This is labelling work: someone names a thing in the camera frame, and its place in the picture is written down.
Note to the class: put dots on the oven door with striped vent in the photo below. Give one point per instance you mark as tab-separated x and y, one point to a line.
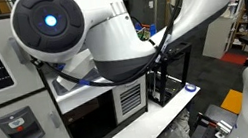
119	113

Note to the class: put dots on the fridge door with chalkboard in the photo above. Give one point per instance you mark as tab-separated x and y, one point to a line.
0	98

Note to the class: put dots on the small blue box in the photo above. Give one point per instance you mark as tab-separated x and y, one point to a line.
153	29

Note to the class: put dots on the white toy play kitchen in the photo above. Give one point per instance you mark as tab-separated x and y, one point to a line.
78	100

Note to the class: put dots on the blue tape roll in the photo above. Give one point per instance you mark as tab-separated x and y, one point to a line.
186	88

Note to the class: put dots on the gray toy sink basin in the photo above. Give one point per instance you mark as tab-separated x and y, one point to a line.
59	88

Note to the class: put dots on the white crumpled plastic bag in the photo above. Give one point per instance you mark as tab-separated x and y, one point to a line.
175	131

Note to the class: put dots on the white background cabinet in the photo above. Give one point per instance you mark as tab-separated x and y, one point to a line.
218	36

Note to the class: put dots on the black perforated equipment plate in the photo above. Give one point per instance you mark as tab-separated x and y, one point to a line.
202	133

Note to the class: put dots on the red floor mat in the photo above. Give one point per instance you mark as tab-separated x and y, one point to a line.
234	58

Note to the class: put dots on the yellow floor mat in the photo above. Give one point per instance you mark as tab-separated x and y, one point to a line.
234	101

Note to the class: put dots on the gray toy ice dispenser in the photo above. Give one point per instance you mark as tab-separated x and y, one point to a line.
19	128

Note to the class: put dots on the wooden storage shelf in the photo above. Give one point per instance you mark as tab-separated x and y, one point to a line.
238	16

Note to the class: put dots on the light gray wrist camera mount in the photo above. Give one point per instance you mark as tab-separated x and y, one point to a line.
78	68

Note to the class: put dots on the black metal frame rack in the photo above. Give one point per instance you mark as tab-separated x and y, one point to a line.
178	49

